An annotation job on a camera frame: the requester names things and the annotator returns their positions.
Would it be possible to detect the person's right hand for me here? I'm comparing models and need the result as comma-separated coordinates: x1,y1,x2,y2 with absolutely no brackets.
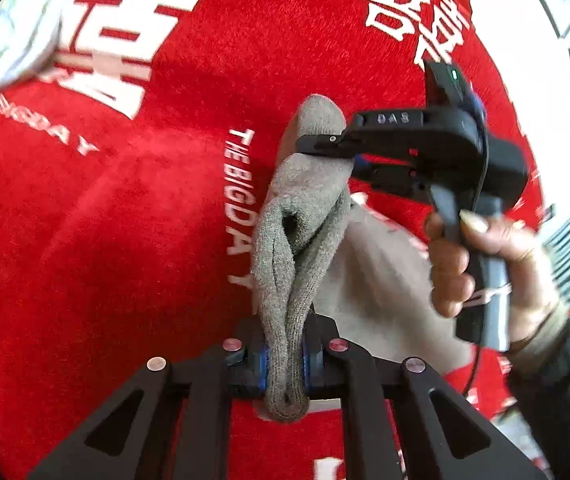
424,210,563,351

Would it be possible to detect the person's right forearm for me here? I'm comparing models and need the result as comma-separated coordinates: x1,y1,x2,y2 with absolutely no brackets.
505,300,570,480

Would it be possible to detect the red printed sofa cover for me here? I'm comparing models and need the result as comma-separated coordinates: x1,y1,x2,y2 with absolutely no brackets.
0,0,556,480

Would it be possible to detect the grey knitted sock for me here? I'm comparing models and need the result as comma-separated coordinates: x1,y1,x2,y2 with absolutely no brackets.
252,94,473,423

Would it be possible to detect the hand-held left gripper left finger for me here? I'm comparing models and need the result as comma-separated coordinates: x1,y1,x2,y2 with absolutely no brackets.
27,316,268,480

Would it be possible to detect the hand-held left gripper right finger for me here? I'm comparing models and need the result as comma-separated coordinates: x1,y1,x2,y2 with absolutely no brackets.
301,312,548,480

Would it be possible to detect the black cable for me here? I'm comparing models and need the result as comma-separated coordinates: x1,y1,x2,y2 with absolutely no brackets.
462,105,492,397

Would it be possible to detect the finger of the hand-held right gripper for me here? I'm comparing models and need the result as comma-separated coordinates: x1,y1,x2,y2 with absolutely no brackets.
295,127,360,160
350,156,433,202

